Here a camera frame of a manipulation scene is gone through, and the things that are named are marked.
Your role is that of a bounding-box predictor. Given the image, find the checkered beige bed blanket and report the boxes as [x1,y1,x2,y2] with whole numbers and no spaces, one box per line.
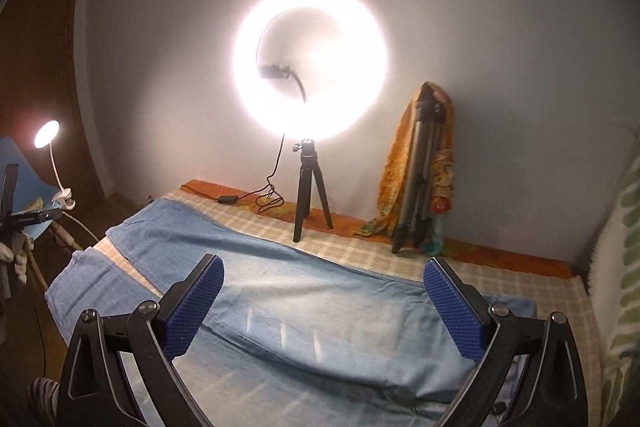
[92,186,604,427]

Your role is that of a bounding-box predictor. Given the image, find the blue plastic chair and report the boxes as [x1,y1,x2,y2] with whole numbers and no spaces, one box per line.
[1,136,62,300]

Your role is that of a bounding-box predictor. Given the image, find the brown wooden door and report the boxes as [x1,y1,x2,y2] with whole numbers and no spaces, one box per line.
[1,0,104,215]

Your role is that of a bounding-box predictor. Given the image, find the white ring light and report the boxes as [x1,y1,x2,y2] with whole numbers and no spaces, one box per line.
[231,0,390,141]

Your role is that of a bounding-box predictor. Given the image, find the blue denim pants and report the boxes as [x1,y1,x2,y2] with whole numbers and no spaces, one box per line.
[44,197,537,427]

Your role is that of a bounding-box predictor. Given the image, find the orange patterned cloth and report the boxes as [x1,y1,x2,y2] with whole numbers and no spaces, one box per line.
[356,81,456,256]

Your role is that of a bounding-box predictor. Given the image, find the ring light black cable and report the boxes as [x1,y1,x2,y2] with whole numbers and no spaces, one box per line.
[180,133,288,216]

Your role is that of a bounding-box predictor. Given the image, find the left hand knit glove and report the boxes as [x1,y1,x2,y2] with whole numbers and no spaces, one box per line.
[1,232,34,286]

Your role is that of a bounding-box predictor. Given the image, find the green white striped pillow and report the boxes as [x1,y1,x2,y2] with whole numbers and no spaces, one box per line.
[588,144,639,425]

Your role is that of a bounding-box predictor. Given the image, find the white lamp cable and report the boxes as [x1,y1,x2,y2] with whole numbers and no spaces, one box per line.
[60,210,101,244]

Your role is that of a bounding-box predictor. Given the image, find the folded silver tripod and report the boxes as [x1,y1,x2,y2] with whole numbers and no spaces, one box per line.
[392,84,446,254]

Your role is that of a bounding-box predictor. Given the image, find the white clip-on desk lamp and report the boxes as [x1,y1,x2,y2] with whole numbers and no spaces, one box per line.
[34,119,76,211]

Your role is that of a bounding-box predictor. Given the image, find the orange bed sheet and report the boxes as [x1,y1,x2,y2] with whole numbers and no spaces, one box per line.
[180,180,577,280]

